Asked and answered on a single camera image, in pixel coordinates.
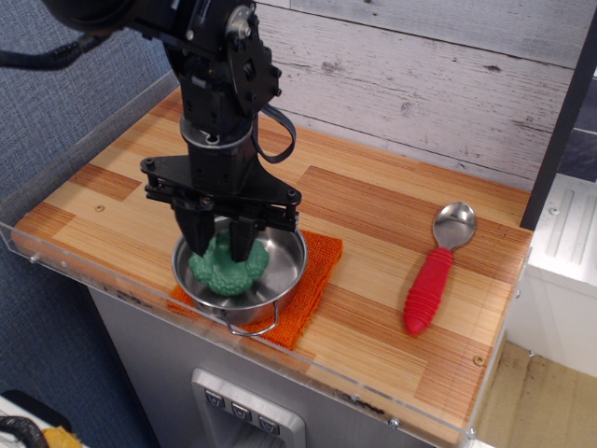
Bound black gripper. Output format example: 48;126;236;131
140;137;301;262

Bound green toy broccoli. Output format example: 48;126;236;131
188;230;270;297

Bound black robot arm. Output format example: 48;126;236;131
47;1;301;262

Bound stainless steel pan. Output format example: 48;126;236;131
172;227;308;336

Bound clear acrylic edge guard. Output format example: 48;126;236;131
11;92;531;447

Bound orange woven cloth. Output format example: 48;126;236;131
168;231;343;350

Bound grey toy cabinet front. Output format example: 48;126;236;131
87;285;435;448

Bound silver dispenser button panel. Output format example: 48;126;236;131
191;368;307;447

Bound yellow object at corner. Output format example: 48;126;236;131
42;427;83;448

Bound white toy sink unit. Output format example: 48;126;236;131
506;175;596;376

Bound black flat ribbon cable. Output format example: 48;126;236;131
250;103;298;165

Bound red handled metal spoon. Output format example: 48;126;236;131
403;202;476;335

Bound dark right cabinet post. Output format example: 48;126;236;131
520;12;596;231

